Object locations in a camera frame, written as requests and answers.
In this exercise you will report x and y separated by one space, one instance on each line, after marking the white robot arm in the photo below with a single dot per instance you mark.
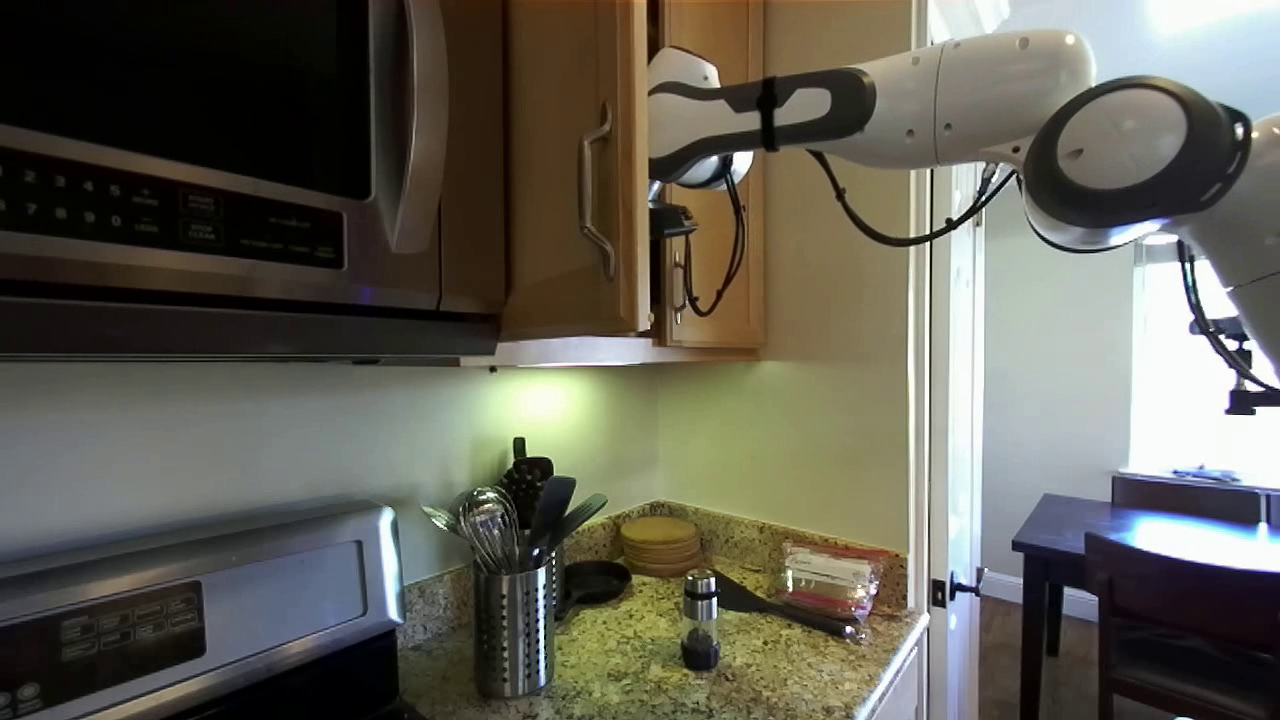
962 94

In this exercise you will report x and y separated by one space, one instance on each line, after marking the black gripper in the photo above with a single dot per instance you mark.
675 226

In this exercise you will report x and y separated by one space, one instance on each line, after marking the light wooden cabinet door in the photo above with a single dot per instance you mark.
744 264
547 173

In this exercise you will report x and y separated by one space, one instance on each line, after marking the metal serving spoon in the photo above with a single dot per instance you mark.
441 518

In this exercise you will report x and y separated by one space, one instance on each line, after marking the dark wooden chair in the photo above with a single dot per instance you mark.
1184 626
1184 497

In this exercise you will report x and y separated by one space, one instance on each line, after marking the small black bowl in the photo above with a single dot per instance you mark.
596 586

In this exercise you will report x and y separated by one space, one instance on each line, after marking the white room door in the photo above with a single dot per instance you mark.
952 400

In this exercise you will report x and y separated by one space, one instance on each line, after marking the stainless steel microwave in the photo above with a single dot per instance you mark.
200 173

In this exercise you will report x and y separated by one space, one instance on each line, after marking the black plastic turner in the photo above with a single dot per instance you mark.
527 478

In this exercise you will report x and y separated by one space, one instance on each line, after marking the large perforated steel utensil holder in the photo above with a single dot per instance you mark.
512 632

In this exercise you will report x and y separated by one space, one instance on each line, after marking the bright window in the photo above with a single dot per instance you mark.
1172 413

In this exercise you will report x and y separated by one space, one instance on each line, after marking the black silicone spatula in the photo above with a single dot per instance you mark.
755 601

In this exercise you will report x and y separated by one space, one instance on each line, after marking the metal whisk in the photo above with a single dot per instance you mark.
489 523

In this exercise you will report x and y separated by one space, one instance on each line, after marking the black plastic spoon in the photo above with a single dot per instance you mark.
550 501

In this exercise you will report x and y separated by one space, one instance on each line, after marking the red plastic food package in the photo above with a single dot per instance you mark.
830 580

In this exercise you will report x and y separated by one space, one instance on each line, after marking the steel glass pepper grinder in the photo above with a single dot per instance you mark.
702 623

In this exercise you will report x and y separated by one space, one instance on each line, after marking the dark wooden table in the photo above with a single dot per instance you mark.
1163 541

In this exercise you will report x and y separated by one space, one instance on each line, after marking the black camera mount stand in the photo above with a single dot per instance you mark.
1249 396

